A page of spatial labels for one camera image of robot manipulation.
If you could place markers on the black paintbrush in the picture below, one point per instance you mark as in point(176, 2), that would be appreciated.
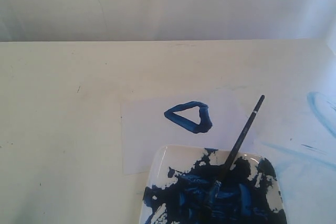
point(212, 194)

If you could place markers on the white paper sheet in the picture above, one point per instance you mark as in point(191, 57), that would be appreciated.
point(212, 119)

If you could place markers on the white plate with blue paint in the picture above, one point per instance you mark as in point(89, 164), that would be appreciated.
point(181, 176)

